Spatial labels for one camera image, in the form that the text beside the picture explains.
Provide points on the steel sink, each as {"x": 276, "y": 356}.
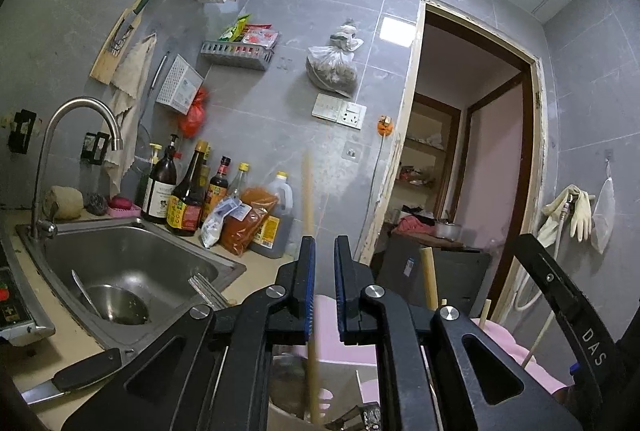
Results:
{"x": 157, "y": 261}

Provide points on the grey wall shelf rack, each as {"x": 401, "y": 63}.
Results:
{"x": 237, "y": 54}

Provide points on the steel ladle in sink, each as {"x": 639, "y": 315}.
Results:
{"x": 113, "y": 297}

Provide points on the steel kitchen faucet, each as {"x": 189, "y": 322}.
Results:
{"x": 39, "y": 225}

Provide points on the red plastic bag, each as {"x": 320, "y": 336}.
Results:
{"x": 193, "y": 120}

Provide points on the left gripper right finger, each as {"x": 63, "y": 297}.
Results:
{"x": 437, "y": 370}

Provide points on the orange spice bag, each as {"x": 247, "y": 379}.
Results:
{"x": 241, "y": 226}

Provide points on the wooden chopstick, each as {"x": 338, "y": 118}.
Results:
{"x": 429, "y": 278}
{"x": 484, "y": 314}

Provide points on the dark grey cabinet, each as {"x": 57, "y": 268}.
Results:
{"x": 460, "y": 272}

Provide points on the dark sauce bottle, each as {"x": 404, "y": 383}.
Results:
{"x": 186, "y": 200}

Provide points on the rubber gloves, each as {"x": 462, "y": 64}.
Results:
{"x": 580, "y": 223}

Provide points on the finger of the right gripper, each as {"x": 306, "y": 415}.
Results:
{"x": 583, "y": 328}

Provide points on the white box on wall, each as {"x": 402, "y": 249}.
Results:
{"x": 180, "y": 86}

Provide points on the wooden cutting board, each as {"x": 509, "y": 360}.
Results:
{"x": 116, "y": 43}

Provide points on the hanging beige towel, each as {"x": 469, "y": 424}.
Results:
{"x": 128, "y": 83}

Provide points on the hanging mesh bag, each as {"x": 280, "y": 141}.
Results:
{"x": 603, "y": 217}

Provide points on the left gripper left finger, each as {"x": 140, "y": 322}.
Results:
{"x": 209, "y": 370}

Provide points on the hanging plastic bag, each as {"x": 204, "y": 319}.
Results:
{"x": 331, "y": 68}

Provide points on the black handled knife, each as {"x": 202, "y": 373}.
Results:
{"x": 79, "y": 375}

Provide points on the wooden chopstick diagonal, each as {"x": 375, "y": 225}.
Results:
{"x": 308, "y": 233}

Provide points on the white plastic utensil holder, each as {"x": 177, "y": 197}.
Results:
{"x": 324, "y": 396}

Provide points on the orange wall hook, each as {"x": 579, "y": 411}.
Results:
{"x": 385, "y": 126}

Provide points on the pale chopstick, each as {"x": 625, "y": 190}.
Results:
{"x": 547, "y": 323}

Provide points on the white wall switch socket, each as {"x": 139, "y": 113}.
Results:
{"x": 343, "y": 113}

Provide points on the pink floral cloth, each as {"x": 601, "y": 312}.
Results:
{"x": 326, "y": 332}

